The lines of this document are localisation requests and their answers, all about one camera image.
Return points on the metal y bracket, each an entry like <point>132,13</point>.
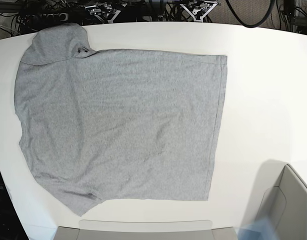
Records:
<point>198,10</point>
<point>104,12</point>

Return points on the left metal Y bracket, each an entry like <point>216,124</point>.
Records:
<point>104,12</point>

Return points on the right metal Y bracket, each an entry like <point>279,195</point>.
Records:
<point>198,10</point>

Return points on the grey box at right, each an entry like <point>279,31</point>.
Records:
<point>286,206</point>

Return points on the black device with logo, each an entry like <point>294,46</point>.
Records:
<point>47,18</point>

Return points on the blue blurred object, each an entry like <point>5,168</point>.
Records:
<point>262,229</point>

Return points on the grey tray at bottom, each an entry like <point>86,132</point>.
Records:
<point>117,230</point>

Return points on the grey T-shirt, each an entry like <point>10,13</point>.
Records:
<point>117,123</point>

